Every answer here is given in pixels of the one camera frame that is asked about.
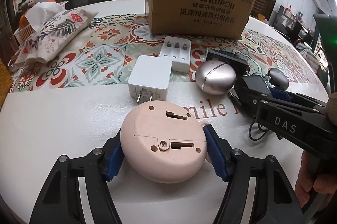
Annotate cardboard box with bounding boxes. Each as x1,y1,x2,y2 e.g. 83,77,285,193
145,0,255,39

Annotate white power adapter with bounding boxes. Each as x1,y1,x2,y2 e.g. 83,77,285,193
128,55,172,104

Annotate white fruit basket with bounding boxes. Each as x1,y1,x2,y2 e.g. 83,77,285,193
14,24,35,44

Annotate white battery charger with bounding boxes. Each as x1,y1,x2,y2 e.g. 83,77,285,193
159,36,191,74

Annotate silver egg-shaped case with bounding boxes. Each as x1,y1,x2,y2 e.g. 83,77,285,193
195,60,237,95

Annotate floral tissue pouch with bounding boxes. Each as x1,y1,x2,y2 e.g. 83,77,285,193
15,2,98,67

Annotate patterned table runner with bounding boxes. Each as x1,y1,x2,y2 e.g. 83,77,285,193
10,14,320,92

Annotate black walkie-talkie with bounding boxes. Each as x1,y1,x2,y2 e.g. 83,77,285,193
206,49,250,77

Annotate black power adapter with cable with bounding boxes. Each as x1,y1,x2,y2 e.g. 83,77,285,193
227,75,276,141

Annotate TV console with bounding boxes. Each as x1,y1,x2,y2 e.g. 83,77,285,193
273,6,313,45

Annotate person's right hand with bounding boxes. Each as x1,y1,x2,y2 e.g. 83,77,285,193
295,151,336,207

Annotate pink round device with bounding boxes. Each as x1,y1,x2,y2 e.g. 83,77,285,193
120,100,207,184

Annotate dark grey earbud case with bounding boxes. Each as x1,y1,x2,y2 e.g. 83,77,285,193
267,67,289,91

